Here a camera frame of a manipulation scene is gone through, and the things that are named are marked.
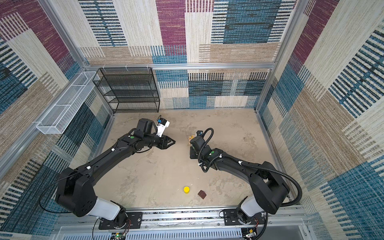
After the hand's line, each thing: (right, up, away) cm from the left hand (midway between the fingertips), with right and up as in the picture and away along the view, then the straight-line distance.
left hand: (173, 139), depth 82 cm
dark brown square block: (+16, -29, -2) cm, 33 cm away
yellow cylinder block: (+7, -27, -1) cm, 28 cm away
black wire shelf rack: (-36, +33, +29) cm, 57 cm away
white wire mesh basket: (-52, +11, -10) cm, 55 cm away
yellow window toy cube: (+10, 0, +17) cm, 20 cm away
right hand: (+12, -8, +6) cm, 15 cm away
